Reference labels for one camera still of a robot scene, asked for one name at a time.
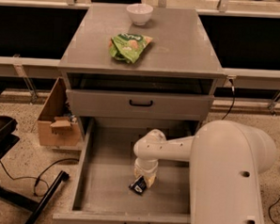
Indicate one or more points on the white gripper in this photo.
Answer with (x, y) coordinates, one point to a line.
(146, 170)

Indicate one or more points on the blue rxbar wrapper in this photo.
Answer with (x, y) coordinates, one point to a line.
(139, 185)

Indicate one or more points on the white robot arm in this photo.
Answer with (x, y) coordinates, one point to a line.
(225, 160)

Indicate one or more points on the open grey middle drawer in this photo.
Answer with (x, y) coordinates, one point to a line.
(101, 193)

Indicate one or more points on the closed grey upper drawer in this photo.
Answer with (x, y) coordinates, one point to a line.
(109, 103)

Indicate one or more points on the grey drawer cabinet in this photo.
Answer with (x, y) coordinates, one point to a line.
(179, 60)

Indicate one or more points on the brown cardboard box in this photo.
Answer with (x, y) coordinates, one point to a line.
(56, 125)

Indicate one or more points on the green chip bag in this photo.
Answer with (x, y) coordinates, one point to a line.
(128, 47)

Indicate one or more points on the black metal stand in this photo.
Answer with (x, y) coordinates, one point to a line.
(28, 168)

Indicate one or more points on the white ceramic bowl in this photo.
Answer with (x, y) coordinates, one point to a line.
(139, 13)

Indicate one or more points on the black upper drawer handle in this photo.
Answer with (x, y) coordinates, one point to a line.
(139, 104)

